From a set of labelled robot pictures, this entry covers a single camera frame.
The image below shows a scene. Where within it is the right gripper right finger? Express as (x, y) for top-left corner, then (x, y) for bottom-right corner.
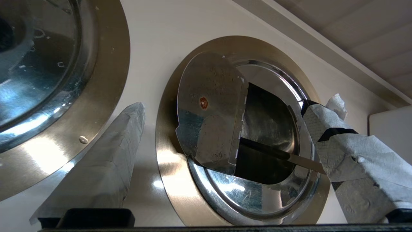
(300, 93), (412, 224)

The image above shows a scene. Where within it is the steel ladle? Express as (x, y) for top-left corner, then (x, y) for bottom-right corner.
(240, 137), (326, 175)

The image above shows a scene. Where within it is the steel soup pot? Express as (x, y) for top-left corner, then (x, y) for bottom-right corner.
(233, 63), (301, 186)

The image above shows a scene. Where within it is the round steel well with ring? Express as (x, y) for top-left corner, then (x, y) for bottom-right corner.
(155, 35), (331, 227)

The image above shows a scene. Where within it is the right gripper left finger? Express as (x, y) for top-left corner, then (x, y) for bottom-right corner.
(29, 102), (146, 227)

